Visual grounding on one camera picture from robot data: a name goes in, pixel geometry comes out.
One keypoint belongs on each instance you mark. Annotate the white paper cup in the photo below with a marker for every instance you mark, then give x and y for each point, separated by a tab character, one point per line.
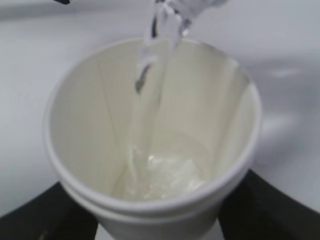
156	165

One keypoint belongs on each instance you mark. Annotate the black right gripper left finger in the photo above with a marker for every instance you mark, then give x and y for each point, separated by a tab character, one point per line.
53	215

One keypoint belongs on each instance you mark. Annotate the clear water bottle green label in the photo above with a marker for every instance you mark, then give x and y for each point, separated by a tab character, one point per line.
170	22

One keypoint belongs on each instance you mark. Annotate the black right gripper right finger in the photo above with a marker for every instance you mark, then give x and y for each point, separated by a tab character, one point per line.
255	210

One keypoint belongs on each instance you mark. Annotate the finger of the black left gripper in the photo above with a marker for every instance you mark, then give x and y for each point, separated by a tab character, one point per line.
64	2

